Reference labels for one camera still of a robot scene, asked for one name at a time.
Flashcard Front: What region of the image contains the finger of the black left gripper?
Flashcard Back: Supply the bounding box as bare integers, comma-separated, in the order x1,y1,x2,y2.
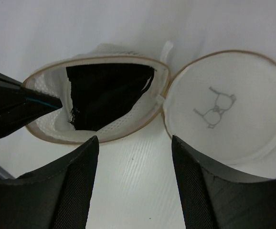
0,73,61,111
0,100,62,139

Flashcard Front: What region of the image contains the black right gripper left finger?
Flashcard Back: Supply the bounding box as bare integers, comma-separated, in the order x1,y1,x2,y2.
0,136,99,229

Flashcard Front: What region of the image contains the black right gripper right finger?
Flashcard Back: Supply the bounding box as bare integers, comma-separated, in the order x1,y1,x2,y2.
171,136,276,229

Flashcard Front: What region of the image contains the white mesh laundry bag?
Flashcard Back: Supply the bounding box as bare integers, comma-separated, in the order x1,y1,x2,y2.
23,42,276,177

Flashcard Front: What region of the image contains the black bra in bag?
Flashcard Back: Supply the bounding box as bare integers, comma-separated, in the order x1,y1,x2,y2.
66,63,156,131

